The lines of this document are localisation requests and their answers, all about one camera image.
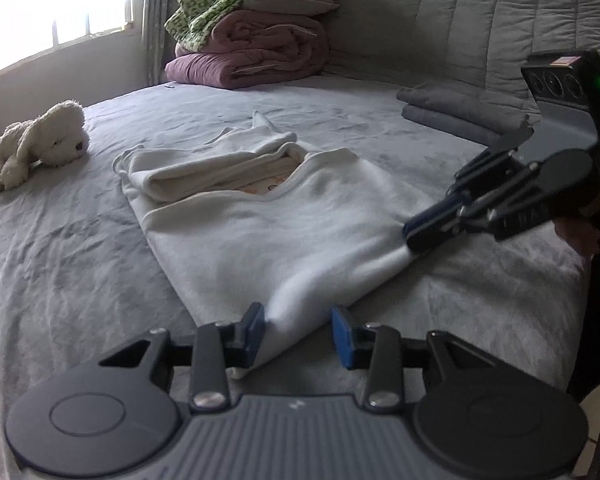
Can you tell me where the window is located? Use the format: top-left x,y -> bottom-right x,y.
0,0 -> 136,81

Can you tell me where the pink pillow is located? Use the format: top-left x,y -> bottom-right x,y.
240,0 -> 341,16

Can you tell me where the white plush dog toy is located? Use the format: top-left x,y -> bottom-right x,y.
0,100 -> 91,198

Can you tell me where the grey bed sheet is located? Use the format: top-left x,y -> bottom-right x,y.
0,72 -> 593,480

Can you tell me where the white long-sleeve shirt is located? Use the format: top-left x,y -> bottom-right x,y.
112,111 -> 421,380

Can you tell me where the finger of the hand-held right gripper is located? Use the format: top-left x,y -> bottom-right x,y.
402,127 -> 536,239
406,161 -> 542,254

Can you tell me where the green patterned blanket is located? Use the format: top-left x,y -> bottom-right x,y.
165,0 -> 281,53

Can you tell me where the grey quilted headboard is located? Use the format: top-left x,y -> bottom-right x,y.
310,0 -> 600,141

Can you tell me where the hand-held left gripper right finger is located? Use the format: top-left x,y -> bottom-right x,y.
331,305 -> 499,413

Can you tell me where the person's right hand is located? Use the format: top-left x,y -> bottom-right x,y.
554,212 -> 600,257

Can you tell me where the grey curtain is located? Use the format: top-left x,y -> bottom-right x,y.
130,0 -> 191,88

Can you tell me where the folded pink quilt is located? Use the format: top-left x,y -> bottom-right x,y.
165,9 -> 331,90

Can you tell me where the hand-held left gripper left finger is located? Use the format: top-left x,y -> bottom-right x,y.
99,302 -> 267,413

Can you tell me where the folded grey towel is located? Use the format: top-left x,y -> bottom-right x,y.
396,82 -> 531,133
401,105 -> 503,148

